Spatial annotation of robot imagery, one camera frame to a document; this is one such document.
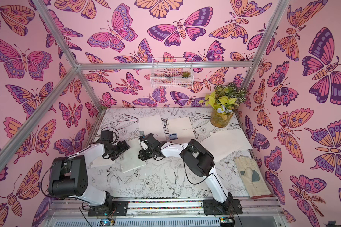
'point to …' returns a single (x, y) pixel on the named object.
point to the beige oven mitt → (253, 177)
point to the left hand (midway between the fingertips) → (127, 148)
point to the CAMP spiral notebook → (180, 129)
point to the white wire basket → (172, 77)
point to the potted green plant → (224, 101)
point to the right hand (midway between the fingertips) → (140, 154)
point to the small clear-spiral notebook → (130, 161)
